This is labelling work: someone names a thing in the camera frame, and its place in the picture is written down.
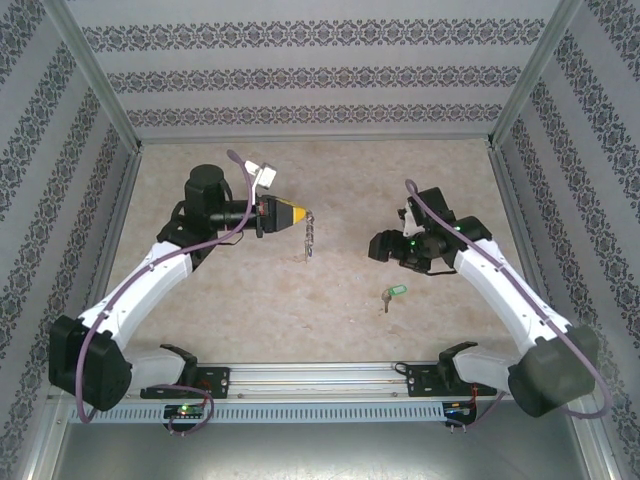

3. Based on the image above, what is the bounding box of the key with green tag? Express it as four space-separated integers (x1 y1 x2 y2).
379 283 409 315

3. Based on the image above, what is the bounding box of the right controller circuit board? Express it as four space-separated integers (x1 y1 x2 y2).
443 401 477 420

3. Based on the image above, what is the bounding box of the controller circuit board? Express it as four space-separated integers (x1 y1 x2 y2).
443 401 477 420
163 403 207 420

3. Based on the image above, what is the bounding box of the grey metal panel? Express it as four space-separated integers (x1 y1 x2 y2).
49 399 619 480

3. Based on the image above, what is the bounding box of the left controller circuit board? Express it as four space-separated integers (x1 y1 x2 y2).
163 403 207 420

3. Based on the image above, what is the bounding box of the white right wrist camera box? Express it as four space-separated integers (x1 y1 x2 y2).
398 207 419 239

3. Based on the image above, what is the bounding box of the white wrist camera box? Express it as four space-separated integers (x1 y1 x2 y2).
398 207 419 239
247 159 279 201

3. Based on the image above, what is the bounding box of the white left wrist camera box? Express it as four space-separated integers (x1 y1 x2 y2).
247 159 279 201

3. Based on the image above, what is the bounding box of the left aluminium side rail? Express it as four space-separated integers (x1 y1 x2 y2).
69 147 146 366

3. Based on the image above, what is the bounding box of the aluminium side rail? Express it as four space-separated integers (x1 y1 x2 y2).
69 147 146 366
487 142 585 362

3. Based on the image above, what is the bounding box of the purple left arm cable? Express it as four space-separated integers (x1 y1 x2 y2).
77 148 254 437

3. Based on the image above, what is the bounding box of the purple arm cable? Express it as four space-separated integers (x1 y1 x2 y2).
77 148 254 437
404 178 614 431

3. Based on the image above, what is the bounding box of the right aluminium side rail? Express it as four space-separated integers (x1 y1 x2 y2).
487 142 585 362

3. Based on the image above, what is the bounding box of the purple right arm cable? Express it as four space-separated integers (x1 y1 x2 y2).
404 178 614 431

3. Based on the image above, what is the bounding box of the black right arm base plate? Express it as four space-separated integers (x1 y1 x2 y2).
405 363 499 399

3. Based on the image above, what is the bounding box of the aluminium mounting rail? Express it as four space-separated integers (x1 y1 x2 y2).
49 360 587 402

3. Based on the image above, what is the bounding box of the left aluminium frame post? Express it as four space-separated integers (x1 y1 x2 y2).
42 0 146 154

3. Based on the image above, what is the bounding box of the aluminium frame post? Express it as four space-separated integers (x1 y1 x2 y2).
485 0 587 150
42 0 146 154

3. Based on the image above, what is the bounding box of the grey slotted cable duct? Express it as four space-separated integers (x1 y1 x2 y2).
67 401 448 425

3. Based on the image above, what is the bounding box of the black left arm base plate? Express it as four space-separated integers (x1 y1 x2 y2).
139 366 232 401

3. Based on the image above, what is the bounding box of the right aluminium frame post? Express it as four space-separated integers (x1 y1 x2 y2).
485 0 587 150

